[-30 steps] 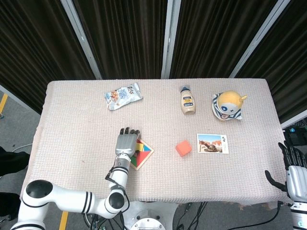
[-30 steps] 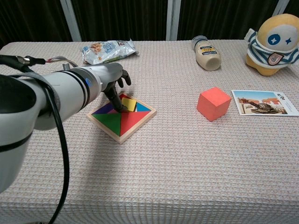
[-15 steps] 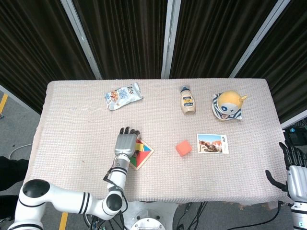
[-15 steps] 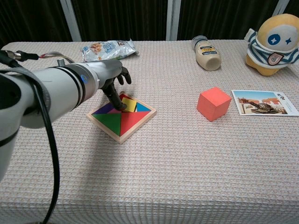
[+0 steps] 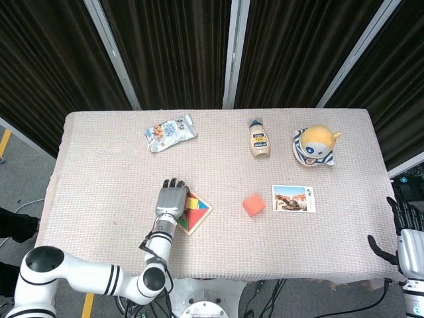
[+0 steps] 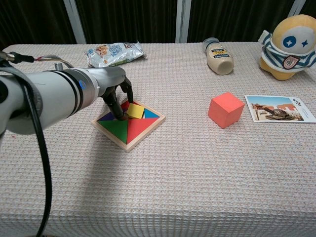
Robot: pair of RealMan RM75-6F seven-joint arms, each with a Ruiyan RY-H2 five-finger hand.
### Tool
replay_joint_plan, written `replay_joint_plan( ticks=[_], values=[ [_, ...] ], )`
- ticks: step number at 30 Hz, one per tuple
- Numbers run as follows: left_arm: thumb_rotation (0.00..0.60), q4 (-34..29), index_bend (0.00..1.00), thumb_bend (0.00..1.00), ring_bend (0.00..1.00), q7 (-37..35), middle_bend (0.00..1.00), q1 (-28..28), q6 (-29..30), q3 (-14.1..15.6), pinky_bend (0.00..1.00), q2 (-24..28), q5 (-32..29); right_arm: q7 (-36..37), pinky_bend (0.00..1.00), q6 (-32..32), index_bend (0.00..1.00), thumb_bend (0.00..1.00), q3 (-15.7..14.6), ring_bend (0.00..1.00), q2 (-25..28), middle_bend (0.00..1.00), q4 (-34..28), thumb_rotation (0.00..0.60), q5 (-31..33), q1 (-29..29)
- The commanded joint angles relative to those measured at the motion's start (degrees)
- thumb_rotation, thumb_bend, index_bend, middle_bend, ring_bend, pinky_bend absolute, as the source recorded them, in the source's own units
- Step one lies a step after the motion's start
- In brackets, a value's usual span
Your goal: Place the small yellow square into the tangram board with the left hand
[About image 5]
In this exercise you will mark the green large triangle piece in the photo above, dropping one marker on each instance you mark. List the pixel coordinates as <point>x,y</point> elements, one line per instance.
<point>185,221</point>

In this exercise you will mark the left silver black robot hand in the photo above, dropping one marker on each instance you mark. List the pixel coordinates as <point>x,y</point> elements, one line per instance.
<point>170,200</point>

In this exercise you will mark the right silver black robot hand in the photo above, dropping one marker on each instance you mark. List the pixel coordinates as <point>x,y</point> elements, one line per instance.
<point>412,248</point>

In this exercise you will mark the blue small triangle piece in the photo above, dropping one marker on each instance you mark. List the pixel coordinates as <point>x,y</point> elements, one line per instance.
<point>202,206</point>

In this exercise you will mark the beige mayonnaise bottle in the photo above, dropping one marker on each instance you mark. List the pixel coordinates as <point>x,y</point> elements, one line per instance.
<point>260,140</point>

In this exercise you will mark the silver snack bag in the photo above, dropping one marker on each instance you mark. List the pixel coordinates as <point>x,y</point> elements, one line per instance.
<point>169,132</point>

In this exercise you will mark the black fabric object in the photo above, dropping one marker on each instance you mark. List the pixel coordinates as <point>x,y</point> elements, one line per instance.
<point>16,223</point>

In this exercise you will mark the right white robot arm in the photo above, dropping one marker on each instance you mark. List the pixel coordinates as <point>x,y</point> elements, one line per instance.
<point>414,298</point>

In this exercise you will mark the yellow plush toy striped shirt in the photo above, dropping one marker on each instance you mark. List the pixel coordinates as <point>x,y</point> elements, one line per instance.
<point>316,145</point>

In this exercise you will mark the black equipment pile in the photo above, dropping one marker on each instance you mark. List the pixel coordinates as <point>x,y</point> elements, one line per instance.
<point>410,185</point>

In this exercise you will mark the grey metal rail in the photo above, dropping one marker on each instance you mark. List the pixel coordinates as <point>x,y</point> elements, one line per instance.
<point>20,133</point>
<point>405,169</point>

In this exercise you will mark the photo postcard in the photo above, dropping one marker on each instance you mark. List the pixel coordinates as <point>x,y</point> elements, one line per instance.
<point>293,198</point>

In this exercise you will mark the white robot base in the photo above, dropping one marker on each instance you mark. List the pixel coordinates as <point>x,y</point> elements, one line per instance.
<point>205,298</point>

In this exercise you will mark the orange cube block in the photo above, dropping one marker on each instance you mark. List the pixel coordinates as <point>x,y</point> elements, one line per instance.
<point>253,205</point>

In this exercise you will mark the grey metal post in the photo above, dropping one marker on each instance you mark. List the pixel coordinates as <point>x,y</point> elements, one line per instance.
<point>233,56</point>
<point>112,56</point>
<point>357,54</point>

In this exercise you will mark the black curtain panel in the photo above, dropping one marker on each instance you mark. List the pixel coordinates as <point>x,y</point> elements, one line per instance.
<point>49,66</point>
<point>397,83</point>
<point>172,49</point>
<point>291,49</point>

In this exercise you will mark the red large triangle piece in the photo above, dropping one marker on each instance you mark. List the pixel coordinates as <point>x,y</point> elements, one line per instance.
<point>197,218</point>

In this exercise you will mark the beige woven tablecloth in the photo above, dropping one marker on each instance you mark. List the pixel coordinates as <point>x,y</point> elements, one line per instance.
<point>232,172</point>

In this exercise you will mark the wooden tangram puzzle tray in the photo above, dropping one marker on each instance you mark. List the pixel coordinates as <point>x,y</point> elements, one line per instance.
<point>192,232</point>

